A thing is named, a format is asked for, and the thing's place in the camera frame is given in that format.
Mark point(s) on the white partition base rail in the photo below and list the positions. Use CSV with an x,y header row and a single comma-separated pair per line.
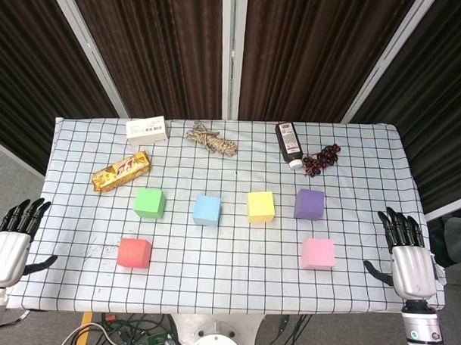
x,y
448,212

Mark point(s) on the green circuit board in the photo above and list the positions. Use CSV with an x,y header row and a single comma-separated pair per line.
x,y
157,340

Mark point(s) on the green foam cube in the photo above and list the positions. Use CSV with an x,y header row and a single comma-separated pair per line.
x,y
149,203

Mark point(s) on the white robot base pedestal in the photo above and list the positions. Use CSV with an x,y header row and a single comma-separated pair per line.
x,y
217,333

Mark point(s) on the golden snack package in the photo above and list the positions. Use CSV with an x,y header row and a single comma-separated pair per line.
x,y
121,171

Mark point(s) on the white cardboard box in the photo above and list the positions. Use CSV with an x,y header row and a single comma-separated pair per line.
x,y
146,131

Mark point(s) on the red foam cube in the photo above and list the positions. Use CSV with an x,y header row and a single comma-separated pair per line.
x,y
134,253

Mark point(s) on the yellow foam cube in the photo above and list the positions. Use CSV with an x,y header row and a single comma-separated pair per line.
x,y
260,207

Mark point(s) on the orange connector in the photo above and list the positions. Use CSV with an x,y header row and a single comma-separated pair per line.
x,y
110,317

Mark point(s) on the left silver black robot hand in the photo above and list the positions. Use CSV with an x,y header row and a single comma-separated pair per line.
x,y
6,255

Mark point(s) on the white black checkered tablecloth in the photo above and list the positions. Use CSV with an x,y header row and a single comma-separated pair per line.
x,y
227,274

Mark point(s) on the dark brown bottle white cap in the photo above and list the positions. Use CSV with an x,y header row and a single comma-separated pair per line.
x,y
289,144

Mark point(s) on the yellow floor tape strip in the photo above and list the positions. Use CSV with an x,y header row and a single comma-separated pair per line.
x,y
85,319

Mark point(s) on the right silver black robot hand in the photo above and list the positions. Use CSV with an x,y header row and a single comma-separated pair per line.
x,y
414,270

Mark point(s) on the blue foam cube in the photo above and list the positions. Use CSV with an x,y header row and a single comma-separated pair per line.
x,y
207,210

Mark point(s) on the dark brown pleated curtain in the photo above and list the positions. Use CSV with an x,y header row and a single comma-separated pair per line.
x,y
444,112
29,78
155,52
314,58

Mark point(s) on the purple foam cube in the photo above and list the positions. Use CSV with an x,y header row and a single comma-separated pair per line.
x,y
309,204

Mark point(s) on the pink foam cube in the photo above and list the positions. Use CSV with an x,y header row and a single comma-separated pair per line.
x,y
318,254

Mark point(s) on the white partition frame post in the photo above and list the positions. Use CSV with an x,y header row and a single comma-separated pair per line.
x,y
388,57
88,46
225,47

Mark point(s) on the black bulky object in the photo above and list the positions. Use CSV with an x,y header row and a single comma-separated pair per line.
x,y
455,241

